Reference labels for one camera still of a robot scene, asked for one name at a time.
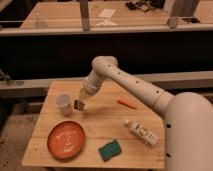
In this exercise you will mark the grey metal post right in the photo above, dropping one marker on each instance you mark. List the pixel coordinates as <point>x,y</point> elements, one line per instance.
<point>183,9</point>

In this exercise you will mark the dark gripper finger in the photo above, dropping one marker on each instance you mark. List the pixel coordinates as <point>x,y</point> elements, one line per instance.
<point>76,104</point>
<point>81,106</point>

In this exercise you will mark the clear plastic cup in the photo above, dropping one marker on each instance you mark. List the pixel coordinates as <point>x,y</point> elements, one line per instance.
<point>63,102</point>

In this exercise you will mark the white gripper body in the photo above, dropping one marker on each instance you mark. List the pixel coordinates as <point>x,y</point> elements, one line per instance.
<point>90,86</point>

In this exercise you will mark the white bottle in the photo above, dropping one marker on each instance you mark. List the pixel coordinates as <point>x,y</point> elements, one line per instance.
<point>141,132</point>

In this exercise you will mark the orange carrot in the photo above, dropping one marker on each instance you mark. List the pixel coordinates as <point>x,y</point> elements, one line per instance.
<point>126,102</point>

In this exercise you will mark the grey metal post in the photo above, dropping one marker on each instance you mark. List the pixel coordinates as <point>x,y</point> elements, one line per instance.
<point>183,9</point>
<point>84,10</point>

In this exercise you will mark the white paper sheet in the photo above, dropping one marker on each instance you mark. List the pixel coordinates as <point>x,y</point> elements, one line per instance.
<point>107,13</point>

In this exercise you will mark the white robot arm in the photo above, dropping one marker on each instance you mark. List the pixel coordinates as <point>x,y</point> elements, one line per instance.
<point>188,116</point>

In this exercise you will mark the green sponge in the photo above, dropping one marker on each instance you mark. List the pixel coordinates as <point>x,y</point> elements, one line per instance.
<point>110,150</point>

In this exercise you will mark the orange plate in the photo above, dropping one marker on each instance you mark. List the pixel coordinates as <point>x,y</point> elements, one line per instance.
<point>66,140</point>

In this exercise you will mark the black cables clutter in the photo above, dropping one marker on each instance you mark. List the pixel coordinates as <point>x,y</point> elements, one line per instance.
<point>145,5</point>

